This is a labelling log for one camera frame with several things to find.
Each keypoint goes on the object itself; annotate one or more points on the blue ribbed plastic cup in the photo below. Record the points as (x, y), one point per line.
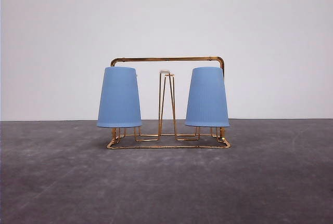
(119, 101)
(207, 99)

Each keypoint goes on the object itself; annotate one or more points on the gold wire cup rack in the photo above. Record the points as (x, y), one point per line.
(167, 138)

